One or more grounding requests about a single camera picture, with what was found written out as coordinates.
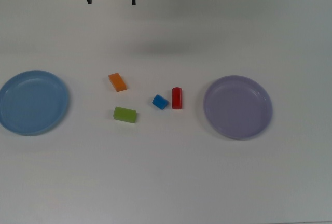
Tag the orange rectangular block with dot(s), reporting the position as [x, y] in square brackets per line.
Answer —
[117, 81]

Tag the blue house-shaped block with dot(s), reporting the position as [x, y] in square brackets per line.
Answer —
[159, 101]

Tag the green rectangular block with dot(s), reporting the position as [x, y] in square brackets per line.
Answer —
[124, 114]

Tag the red rounded block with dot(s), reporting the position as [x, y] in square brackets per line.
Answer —
[177, 98]

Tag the blue plate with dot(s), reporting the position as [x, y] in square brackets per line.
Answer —
[33, 104]

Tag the purple plate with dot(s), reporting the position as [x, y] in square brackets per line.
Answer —
[238, 108]

